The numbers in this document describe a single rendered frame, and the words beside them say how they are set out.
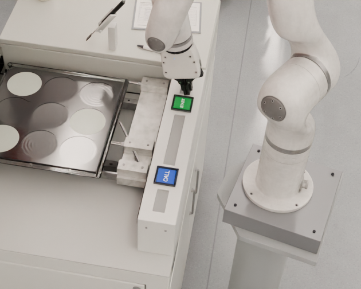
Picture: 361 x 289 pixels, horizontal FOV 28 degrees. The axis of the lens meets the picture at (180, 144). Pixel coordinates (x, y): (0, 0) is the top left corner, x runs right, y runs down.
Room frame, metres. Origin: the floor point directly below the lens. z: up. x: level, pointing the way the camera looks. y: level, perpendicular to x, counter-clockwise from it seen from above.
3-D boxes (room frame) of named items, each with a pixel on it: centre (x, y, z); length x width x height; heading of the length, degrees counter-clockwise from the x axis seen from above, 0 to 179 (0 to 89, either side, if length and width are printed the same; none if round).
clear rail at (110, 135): (1.34, 0.19, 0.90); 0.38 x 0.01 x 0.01; 174
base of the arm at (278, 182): (1.20, -0.27, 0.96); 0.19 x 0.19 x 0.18
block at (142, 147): (1.28, 0.11, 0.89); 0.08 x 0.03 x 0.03; 84
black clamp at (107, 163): (1.20, 0.18, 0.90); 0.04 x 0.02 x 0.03; 84
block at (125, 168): (1.20, 0.12, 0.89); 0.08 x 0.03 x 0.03; 84
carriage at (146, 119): (1.35, 0.10, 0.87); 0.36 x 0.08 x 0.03; 174
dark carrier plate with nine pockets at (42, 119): (1.36, 0.37, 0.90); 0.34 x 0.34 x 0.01; 84
